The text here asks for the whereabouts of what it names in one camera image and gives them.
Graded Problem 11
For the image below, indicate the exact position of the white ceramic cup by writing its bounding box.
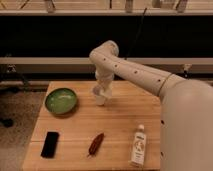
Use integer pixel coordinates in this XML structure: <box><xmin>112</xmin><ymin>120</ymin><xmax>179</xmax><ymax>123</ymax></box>
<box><xmin>93</xmin><ymin>85</ymin><xmax>111</xmax><ymax>106</ymax></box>

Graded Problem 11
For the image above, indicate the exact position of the black chair base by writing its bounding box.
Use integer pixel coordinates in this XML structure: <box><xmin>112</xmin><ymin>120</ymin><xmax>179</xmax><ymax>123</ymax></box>
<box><xmin>0</xmin><ymin>71</ymin><xmax>31</xmax><ymax>128</ymax></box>

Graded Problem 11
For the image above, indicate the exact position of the wooden board table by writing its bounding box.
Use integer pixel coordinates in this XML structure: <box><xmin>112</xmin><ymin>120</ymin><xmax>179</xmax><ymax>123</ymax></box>
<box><xmin>22</xmin><ymin>81</ymin><xmax>160</xmax><ymax>171</ymax></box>

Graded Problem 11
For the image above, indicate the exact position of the green bowl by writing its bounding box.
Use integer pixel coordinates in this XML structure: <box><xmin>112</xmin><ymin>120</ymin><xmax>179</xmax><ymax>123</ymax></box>
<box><xmin>45</xmin><ymin>88</ymin><xmax>78</xmax><ymax>116</ymax></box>

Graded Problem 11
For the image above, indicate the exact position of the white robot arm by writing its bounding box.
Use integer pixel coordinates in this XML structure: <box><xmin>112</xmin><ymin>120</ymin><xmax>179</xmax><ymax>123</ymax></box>
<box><xmin>89</xmin><ymin>40</ymin><xmax>213</xmax><ymax>171</ymax></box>

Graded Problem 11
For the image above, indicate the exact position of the black hanging cable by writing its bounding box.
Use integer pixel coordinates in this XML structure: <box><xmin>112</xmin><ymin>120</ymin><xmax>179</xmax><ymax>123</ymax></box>
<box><xmin>123</xmin><ymin>7</ymin><xmax>148</xmax><ymax>62</ymax></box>

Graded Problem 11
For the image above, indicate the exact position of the white bottle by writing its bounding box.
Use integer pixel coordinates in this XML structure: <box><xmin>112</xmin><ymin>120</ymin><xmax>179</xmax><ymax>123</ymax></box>
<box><xmin>131</xmin><ymin>124</ymin><xmax>147</xmax><ymax>167</ymax></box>

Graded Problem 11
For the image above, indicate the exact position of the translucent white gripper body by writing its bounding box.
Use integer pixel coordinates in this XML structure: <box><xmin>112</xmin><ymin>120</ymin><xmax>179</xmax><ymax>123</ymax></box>
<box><xmin>95</xmin><ymin>71</ymin><xmax>114</xmax><ymax>99</ymax></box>

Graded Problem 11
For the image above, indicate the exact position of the black phone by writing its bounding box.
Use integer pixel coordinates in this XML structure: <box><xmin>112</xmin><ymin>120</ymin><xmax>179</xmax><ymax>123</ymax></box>
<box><xmin>41</xmin><ymin>132</ymin><xmax>59</xmax><ymax>158</ymax></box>

